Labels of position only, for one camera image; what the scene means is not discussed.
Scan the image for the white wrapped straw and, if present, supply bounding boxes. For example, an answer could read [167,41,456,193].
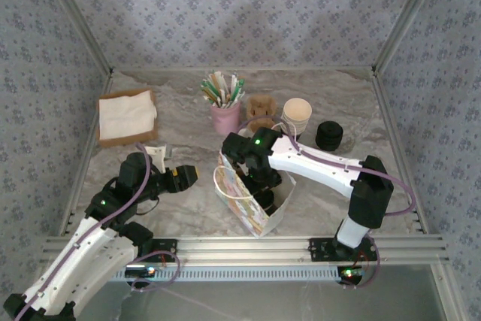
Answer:
[228,71,238,106]

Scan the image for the brown paper wrapped straw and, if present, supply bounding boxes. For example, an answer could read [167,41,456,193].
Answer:
[211,70,229,104]

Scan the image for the grey slotted cable duct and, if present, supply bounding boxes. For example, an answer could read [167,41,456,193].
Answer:
[110,265,343,283]

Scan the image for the white napkin stack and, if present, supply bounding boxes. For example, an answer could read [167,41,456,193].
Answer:
[98,90,158,140]

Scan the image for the white paper cup stack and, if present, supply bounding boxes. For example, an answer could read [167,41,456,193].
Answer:
[280,97,313,137]

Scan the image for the aluminium right frame post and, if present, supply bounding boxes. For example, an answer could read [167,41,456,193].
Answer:
[371,0,449,74]

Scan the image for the long aluminium base rail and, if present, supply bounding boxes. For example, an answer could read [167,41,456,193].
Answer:
[40,235,450,266]

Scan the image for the black cup lid stack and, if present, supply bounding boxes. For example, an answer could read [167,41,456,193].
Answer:
[314,120,345,152]

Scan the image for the green striped wrapped straw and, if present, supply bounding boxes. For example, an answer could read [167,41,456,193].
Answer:
[231,78,247,107]
[201,79,223,107]

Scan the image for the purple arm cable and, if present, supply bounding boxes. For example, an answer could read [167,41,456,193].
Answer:
[236,115,417,291]
[14,142,182,318]

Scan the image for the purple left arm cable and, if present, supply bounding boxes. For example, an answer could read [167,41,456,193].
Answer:
[14,142,182,318]

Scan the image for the aluminium frame post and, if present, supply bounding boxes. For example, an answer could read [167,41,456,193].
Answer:
[371,0,449,74]
[37,0,116,76]

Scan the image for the aluminium right table rail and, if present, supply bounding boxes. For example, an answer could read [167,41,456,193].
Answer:
[371,68,431,234]

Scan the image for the brown pulp cup carrier stack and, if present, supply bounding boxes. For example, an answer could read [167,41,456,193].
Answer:
[245,94,280,129]

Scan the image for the brown cardboard tray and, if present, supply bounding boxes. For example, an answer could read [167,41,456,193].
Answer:
[96,89,159,148]

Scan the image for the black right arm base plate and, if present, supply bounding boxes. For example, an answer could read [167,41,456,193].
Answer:
[309,237,379,262]

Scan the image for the white cartoon print paper bag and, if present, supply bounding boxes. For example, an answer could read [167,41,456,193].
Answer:
[212,121,304,239]

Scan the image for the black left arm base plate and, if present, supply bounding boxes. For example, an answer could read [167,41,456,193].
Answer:
[109,237,179,262]

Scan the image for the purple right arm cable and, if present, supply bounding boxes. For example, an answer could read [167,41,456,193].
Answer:
[236,115,417,291]

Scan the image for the pink plastic cup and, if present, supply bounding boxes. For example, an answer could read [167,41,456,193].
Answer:
[209,101,242,136]

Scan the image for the aluminium left frame post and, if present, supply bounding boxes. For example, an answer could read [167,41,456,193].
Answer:
[37,0,116,76]

